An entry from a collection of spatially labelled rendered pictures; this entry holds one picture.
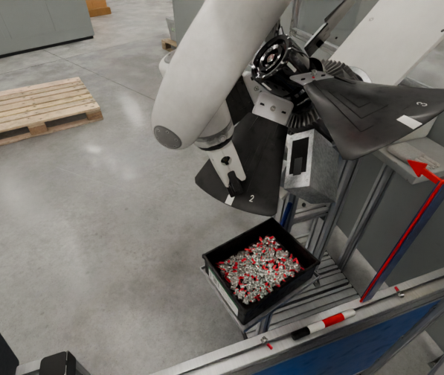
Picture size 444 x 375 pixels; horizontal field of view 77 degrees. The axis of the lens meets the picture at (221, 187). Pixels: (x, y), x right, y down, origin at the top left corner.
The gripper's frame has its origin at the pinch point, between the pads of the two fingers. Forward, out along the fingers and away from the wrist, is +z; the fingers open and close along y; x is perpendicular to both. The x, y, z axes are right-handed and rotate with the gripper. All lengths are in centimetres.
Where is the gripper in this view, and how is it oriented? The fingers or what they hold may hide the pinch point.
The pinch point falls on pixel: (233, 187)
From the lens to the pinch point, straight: 65.3
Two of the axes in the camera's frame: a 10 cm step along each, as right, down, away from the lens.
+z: 2.8, 6.5, 7.1
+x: -9.1, 4.2, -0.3
